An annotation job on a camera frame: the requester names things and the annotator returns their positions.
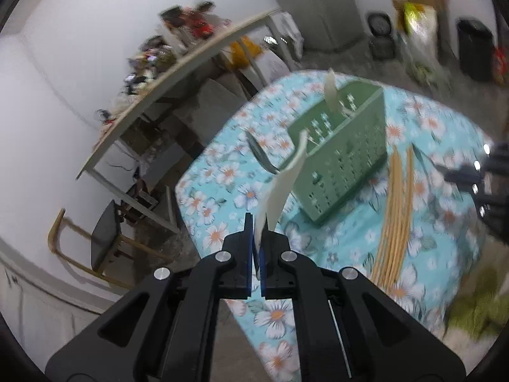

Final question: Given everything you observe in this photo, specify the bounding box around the bundle of wooden chopsticks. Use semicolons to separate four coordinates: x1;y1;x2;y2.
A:
370;143;416;287

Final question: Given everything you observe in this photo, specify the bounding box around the cream soup spoon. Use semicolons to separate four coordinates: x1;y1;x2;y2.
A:
324;68;340;114

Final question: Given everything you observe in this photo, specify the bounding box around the yellow white rice bag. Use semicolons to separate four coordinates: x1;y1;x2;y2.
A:
403;2;438;48

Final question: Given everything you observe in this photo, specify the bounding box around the wooden chair black seat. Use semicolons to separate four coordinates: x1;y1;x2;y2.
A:
48;199;176;289

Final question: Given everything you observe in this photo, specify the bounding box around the white panel door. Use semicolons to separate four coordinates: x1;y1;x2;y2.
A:
0;243;100;359

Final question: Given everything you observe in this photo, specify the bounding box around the white rice paddle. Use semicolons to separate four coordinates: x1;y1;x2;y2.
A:
254;129;309;281

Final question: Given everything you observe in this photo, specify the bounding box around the grey wooden table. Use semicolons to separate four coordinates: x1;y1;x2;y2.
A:
75;6;295;180

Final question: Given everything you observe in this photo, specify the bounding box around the green shaggy rug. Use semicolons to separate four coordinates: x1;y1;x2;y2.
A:
445;282;506;339

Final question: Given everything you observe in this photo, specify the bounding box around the plastic bag of greens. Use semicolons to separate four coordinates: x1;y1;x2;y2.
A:
409;44;450;88

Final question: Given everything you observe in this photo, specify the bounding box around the black rice cooker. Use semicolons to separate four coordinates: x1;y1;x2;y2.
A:
366;12;398;60

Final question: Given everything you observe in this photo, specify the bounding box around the green plastic utensil holder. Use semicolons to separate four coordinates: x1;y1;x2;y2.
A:
287;80;388;227

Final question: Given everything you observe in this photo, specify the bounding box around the black trash bin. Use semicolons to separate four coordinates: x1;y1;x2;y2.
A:
457;18;496;82

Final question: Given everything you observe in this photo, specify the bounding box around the white leaning board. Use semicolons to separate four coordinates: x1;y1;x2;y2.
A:
276;12;305;58

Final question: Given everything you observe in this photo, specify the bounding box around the metal spoon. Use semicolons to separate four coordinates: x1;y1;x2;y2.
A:
244;131;281;176

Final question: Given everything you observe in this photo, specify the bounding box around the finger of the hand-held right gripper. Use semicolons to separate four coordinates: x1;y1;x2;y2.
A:
435;141;509;180
443;177;509;245

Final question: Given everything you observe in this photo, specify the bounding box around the yellow plastic bag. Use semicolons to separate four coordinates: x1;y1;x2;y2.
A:
231;36;263;68

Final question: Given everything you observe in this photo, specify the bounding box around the red snack packet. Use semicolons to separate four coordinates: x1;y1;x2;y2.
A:
493;46;507;84

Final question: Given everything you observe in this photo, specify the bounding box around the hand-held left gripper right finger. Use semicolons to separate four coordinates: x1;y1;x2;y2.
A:
260;231;466;382

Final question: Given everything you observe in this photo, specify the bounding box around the floral blue blanket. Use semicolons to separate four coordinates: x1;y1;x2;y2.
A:
175;69;494;382

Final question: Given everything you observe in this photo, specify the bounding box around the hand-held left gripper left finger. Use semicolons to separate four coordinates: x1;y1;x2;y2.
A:
45;212;255;382

